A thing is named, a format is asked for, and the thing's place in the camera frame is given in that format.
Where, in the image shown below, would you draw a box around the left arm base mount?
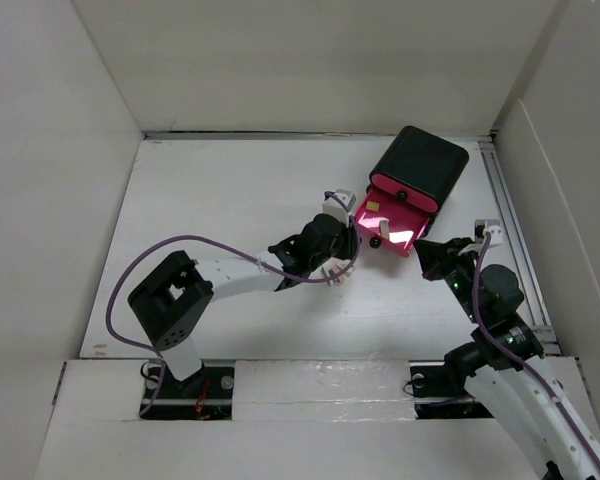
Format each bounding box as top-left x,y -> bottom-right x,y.
139,360 -> 235,421

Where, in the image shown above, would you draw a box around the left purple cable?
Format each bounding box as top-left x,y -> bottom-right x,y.
104,192 -> 361,416

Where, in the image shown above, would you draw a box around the purple cable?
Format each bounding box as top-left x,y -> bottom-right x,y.
472,232 -> 600,476
104,192 -> 361,416

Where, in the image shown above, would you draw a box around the yellow eraser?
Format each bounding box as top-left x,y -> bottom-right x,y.
365,201 -> 380,212

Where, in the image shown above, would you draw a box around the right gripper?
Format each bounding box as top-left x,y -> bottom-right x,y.
412,235 -> 483,323

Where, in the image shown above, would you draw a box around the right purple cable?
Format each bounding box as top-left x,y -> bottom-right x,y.
472,232 -> 600,476

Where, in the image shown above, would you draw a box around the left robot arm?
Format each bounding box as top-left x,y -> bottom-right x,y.
128,213 -> 360,397

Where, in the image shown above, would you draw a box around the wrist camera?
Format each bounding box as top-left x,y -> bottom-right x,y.
322,189 -> 356,226
474,219 -> 504,247

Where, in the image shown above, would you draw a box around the pink drawer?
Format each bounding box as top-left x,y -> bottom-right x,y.
371,173 -> 439,214
354,185 -> 431,257

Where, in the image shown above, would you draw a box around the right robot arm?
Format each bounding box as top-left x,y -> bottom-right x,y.
407,234 -> 600,479

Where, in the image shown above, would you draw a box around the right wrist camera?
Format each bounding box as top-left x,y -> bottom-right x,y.
474,219 -> 504,247

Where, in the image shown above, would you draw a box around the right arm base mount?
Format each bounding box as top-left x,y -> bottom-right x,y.
402,342 -> 492,420

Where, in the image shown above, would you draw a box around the aluminium rail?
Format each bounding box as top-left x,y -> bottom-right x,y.
478,138 -> 562,356

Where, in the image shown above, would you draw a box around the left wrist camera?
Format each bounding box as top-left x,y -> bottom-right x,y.
322,189 -> 356,226

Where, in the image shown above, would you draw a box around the white black clip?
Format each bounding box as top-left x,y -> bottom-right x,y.
378,218 -> 390,240

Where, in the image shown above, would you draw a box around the black drawer cabinet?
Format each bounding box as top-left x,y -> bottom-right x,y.
369,126 -> 469,209

